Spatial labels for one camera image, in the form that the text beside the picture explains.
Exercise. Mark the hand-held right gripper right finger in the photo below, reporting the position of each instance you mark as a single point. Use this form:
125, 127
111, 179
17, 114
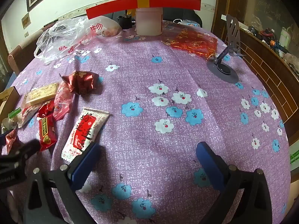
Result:
208, 165

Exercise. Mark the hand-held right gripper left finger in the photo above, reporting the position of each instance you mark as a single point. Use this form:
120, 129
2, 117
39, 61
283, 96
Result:
85, 165

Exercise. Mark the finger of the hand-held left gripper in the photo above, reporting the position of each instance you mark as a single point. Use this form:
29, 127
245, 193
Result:
25, 149
1, 138

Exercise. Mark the dark red foil candy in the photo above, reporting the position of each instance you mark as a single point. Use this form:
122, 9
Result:
10, 140

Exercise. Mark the red and yellow snack packet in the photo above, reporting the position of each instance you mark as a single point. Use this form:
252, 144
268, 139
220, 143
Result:
46, 131

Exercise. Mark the white red label snack packet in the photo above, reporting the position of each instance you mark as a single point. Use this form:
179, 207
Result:
84, 128

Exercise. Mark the cardboard box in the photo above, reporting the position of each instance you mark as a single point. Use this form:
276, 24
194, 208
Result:
7, 98

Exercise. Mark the beige snack packet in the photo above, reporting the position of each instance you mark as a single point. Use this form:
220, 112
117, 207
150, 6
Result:
39, 95

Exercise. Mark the dark red snack packet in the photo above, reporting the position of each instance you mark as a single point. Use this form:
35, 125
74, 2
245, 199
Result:
80, 81

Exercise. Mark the clear green snack packet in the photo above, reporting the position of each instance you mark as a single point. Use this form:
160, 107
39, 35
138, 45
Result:
14, 113

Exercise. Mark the white and red snack packet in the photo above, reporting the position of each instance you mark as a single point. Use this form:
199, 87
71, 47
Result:
29, 114

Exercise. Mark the small red candy packet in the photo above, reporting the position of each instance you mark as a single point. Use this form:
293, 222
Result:
46, 108

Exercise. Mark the pink snack packet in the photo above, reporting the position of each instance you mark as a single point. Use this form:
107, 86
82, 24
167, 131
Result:
62, 102

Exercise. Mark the brown armchair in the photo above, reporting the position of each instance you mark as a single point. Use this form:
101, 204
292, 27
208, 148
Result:
16, 58

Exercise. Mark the green box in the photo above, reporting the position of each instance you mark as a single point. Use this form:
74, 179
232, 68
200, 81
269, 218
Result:
294, 159

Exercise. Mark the grey phone stand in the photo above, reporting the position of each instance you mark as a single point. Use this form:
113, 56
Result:
222, 73

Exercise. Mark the wooden sideboard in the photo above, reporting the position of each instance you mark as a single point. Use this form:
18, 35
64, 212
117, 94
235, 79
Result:
268, 67

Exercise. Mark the clear plastic bag red print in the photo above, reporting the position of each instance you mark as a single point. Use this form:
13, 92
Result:
60, 35

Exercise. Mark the purple floral tablecloth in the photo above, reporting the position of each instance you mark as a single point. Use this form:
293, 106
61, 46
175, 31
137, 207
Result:
144, 60

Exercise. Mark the red cellophane wrapper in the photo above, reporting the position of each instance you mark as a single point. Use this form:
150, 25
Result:
193, 42

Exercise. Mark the blue and white packet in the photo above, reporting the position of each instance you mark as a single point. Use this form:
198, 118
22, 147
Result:
190, 23

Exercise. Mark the black round container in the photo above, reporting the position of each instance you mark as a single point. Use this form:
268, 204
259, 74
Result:
125, 22

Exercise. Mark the white bottle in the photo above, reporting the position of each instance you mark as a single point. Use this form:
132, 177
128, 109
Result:
286, 38

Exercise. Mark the white plastic jar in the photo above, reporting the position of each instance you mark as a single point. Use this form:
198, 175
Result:
149, 23

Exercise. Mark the black sofa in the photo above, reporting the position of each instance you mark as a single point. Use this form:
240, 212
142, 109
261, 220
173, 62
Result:
177, 12

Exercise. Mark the long red flat box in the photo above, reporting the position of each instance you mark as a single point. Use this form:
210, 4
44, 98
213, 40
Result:
172, 2

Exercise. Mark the wall switch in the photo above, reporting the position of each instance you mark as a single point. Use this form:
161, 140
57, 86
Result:
26, 34

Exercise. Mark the small wall plaque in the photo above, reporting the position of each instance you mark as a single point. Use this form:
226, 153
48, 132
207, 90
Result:
26, 20

